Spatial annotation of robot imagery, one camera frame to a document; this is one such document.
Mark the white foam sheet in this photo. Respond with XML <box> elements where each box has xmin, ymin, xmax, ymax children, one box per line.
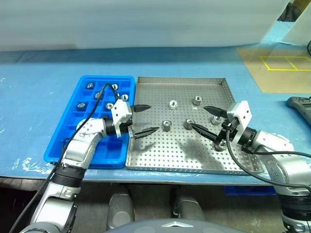
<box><xmin>0</xmin><ymin>0</ymin><xmax>292</xmax><ymax>53</ymax></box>

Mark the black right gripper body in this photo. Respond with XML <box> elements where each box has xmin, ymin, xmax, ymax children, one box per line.
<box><xmin>213</xmin><ymin>116</ymin><xmax>240</xmax><ymax>146</ymax></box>

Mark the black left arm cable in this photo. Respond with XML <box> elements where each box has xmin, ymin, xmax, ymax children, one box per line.
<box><xmin>8</xmin><ymin>83</ymin><xmax>120</xmax><ymax>233</ymax></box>

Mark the perforated metal tray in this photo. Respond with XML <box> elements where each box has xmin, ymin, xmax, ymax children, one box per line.
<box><xmin>125</xmin><ymin>76</ymin><xmax>265</xmax><ymax>176</ymax></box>

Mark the dark grey curved body shell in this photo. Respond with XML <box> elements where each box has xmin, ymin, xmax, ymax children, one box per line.
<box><xmin>104</xmin><ymin>218</ymin><xmax>243</xmax><ymax>233</ymax></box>

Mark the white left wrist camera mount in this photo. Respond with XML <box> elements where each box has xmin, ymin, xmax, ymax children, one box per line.
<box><xmin>111</xmin><ymin>99</ymin><xmax>134</xmax><ymax>138</ymax></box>

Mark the blue compartment tray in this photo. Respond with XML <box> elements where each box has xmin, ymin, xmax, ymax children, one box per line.
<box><xmin>43</xmin><ymin>74</ymin><xmax>136</xmax><ymax>170</ymax></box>

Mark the black remote controller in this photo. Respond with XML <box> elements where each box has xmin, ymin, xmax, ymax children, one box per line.
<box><xmin>286</xmin><ymin>96</ymin><xmax>311</xmax><ymax>127</ymax></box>

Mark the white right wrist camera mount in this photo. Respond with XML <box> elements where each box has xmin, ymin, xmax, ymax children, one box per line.
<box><xmin>226</xmin><ymin>100</ymin><xmax>252</xmax><ymax>144</ymax></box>

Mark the brown cardboard mat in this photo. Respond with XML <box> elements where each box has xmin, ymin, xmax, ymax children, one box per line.
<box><xmin>237</xmin><ymin>46</ymin><xmax>311</xmax><ymax>94</ymax></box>

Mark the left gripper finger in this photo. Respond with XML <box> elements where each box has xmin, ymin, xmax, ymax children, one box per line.
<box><xmin>132</xmin><ymin>126</ymin><xmax>160</xmax><ymax>139</ymax></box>
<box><xmin>134</xmin><ymin>103</ymin><xmax>152</xmax><ymax>113</ymax></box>

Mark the blue plastic crate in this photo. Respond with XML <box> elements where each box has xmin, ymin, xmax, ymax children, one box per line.
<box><xmin>225</xmin><ymin>185</ymin><xmax>277</xmax><ymax>196</ymax></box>

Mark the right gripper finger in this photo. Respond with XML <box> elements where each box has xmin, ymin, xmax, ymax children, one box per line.
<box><xmin>190</xmin><ymin>123</ymin><xmax>219</xmax><ymax>144</ymax></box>
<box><xmin>203</xmin><ymin>105</ymin><xmax>229</xmax><ymax>117</ymax></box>

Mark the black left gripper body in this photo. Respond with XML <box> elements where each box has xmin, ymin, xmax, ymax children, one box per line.
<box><xmin>121</xmin><ymin>105</ymin><xmax>137</xmax><ymax>139</ymax></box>

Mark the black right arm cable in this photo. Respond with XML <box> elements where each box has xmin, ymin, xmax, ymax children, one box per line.
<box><xmin>225</xmin><ymin>128</ymin><xmax>311</xmax><ymax>189</ymax></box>

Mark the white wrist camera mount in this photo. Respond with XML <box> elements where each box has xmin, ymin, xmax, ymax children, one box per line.
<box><xmin>111</xmin><ymin>99</ymin><xmax>134</xmax><ymax>138</ymax></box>
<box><xmin>226</xmin><ymin>100</ymin><xmax>252</xmax><ymax>144</ymax></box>

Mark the grey rounded cylinder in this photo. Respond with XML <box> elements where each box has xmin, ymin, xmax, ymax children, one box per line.
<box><xmin>106</xmin><ymin>185</ymin><xmax>136</xmax><ymax>230</ymax></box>
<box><xmin>173</xmin><ymin>188</ymin><xmax>207</xmax><ymax>221</ymax></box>

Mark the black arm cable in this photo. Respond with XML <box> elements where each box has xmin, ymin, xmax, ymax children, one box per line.
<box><xmin>225</xmin><ymin>128</ymin><xmax>311</xmax><ymax>189</ymax></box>
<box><xmin>8</xmin><ymin>83</ymin><xmax>120</xmax><ymax>233</ymax></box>

